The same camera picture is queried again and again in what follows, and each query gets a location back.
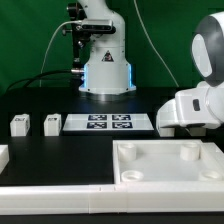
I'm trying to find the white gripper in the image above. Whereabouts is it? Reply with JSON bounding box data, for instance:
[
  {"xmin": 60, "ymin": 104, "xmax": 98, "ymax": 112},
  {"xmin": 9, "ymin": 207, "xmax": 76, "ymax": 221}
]
[{"xmin": 156, "ymin": 89, "xmax": 209, "ymax": 129}]

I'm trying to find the white square tabletop part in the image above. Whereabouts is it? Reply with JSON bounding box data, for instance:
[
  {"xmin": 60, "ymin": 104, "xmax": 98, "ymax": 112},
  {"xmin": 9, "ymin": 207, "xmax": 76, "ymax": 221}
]
[{"xmin": 113, "ymin": 140, "xmax": 224, "ymax": 184}]

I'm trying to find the white plate with AprilTags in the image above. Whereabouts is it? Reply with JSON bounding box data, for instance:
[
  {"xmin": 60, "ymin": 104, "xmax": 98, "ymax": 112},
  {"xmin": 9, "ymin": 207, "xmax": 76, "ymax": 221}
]
[{"xmin": 63, "ymin": 113, "xmax": 154, "ymax": 132}]

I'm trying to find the white L-shaped obstacle fence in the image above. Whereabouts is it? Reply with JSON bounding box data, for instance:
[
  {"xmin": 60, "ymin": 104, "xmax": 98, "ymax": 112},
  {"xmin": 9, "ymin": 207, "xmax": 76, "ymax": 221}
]
[{"xmin": 0, "ymin": 181, "xmax": 224, "ymax": 215}]

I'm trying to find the white part at left edge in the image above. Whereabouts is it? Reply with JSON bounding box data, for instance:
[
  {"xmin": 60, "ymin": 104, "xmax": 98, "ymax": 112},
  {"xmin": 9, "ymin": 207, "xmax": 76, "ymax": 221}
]
[{"xmin": 0, "ymin": 145, "xmax": 9, "ymax": 174}]

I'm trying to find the silver camera on base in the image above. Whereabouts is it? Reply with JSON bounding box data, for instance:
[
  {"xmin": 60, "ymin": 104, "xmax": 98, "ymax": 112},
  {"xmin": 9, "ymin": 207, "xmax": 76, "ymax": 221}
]
[{"xmin": 79, "ymin": 19, "xmax": 116, "ymax": 34}]

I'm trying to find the white thin cable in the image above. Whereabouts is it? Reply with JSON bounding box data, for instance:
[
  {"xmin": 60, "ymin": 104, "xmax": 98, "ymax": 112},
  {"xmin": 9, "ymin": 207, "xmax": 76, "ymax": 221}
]
[{"xmin": 39, "ymin": 20, "xmax": 83, "ymax": 88}]

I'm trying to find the black cable bundle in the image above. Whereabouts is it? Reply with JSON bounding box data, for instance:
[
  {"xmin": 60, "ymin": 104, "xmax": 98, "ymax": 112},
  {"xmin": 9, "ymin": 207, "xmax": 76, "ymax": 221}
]
[{"xmin": 5, "ymin": 69, "xmax": 84, "ymax": 93}]

